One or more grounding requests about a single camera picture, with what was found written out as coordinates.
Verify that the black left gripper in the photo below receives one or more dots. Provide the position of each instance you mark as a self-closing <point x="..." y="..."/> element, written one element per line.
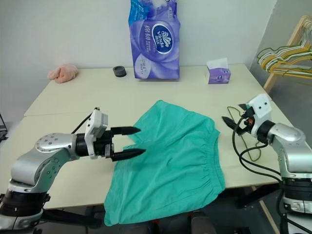
<point x="102" y="143"/>

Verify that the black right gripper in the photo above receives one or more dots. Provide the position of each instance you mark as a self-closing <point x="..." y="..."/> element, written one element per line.
<point x="247" y="123"/>

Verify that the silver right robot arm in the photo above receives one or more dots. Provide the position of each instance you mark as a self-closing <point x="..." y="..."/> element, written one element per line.
<point x="290" y="151"/>

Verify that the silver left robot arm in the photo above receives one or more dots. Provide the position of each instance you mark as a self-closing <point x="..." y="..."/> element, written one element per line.
<point x="36" y="163"/>

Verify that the green shorts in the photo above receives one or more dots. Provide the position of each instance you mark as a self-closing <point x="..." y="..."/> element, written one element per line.
<point x="168" y="156"/>

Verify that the wooden hanger rack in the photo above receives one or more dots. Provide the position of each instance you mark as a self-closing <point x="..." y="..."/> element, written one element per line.
<point x="296" y="31"/>

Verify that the small purple tissue box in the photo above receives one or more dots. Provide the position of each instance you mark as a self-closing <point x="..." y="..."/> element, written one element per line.
<point x="218" y="74"/>

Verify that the black round tape roll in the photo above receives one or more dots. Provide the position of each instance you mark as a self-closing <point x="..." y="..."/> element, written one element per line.
<point x="119" y="72"/>

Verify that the pink crumpled cloth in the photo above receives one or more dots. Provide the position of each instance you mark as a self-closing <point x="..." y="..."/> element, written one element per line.
<point x="63" y="73"/>

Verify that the purple tissue roll pack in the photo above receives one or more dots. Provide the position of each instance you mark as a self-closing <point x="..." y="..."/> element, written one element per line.
<point x="156" y="48"/>

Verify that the dark rounded shape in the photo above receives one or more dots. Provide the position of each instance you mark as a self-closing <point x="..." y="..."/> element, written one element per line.
<point x="201" y="223"/>

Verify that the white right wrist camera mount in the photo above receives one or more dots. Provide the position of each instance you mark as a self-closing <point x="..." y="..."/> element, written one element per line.
<point x="260" y="106"/>

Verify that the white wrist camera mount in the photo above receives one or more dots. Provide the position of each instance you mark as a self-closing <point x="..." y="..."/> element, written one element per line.
<point x="96" y="124"/>
<point x="260" y="106"/>

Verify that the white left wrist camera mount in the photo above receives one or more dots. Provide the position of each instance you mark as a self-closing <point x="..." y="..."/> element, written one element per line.
<point x="96" y="124"/>

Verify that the black table frame bar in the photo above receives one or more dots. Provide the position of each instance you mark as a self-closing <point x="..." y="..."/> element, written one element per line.
<point x="258" y="196"/>
<point x="73" y="217"/>

